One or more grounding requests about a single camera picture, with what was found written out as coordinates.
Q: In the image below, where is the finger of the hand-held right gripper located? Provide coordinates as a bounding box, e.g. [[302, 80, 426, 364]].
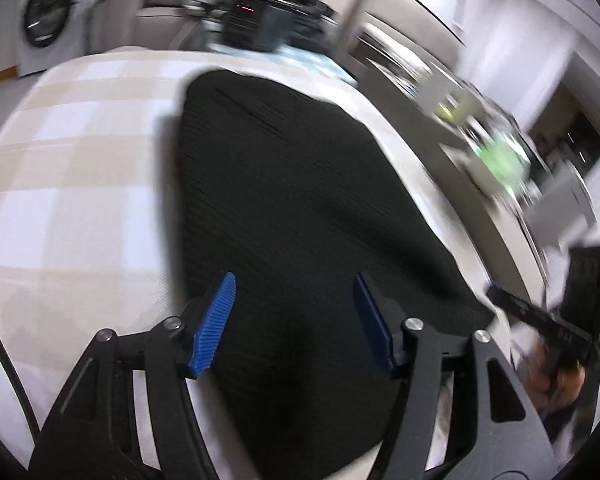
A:
[[486, 284, 593, 358]]

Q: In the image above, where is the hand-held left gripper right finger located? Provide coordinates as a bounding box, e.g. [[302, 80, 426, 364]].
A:
[[352, 271, 558, 480]]

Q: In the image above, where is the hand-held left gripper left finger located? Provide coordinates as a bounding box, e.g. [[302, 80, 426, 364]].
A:
[[30, 271, 238, 480]]

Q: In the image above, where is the black knit sweater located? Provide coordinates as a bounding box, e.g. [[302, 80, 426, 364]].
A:
[[177, 70, 496, 480]]

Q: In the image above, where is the pile of black clothes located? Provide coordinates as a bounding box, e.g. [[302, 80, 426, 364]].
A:
[[240, 0, 341, 56]]

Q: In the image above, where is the person's right hand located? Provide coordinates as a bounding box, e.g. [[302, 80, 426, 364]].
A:
[[527, 337, 587, 406]]

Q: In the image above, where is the white upright appliance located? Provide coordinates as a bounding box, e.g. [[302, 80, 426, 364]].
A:
[[525, 162, 598, 246]]

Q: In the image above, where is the green lidded white container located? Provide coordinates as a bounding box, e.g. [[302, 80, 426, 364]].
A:
[[472, 132, 528, 186]]

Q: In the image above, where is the grey side table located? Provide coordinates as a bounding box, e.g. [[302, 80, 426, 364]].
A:
[[355, 15, 551, 271]]

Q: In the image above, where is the checked tablecloth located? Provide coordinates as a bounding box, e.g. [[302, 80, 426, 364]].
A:
[[0, 47, 546, 480]]

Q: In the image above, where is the light blue mat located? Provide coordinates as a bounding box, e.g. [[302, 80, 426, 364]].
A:
[[210, 42, 356, 83]]

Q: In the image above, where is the black electric cooker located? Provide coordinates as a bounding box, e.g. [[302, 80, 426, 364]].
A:
[[220, 0, 296, 53]]

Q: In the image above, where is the grey sofa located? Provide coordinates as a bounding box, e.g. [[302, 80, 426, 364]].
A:
[[87, 0, 221, 53]]

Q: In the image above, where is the white washing machine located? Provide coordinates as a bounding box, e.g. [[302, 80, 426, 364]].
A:
[[15, 0, 101, 78]]

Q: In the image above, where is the black cable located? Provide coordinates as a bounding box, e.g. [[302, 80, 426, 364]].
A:
[[0, 305, 43, 436]]

